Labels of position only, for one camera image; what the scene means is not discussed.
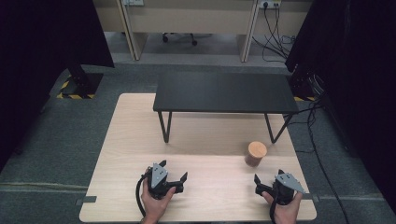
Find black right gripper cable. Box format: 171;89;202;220
268;195;280;224

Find black metal stand base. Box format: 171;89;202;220
288;64;326;103

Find black low shelf table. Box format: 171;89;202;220
152;71;301;145

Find white socket with black plugs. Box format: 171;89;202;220
257;0;282;9

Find grey tape strip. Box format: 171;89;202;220
302;192;320;203
75;195;98;206

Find black cables under desk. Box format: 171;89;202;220
251;5;297;64

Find person's left hand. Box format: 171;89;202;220
140;186;177;224

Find black curtain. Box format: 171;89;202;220
284;0;396;216
0;0;116;173

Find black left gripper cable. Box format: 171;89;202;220
134;173;152;218

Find long black floor cable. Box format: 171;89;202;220
282;101;351;224

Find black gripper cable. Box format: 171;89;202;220
134;173;152;218
268;195;280;224

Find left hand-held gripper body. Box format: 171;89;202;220
145;162;185;201

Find black office chair base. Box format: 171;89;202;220
161;32;199;48

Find person's right hand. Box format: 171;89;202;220
261;190;304;224

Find black stand base, striped tape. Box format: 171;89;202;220
56;64;105;101

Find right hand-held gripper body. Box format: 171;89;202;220
254;173;306;206

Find brown canister with cork lid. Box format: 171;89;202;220
244;140;268;168

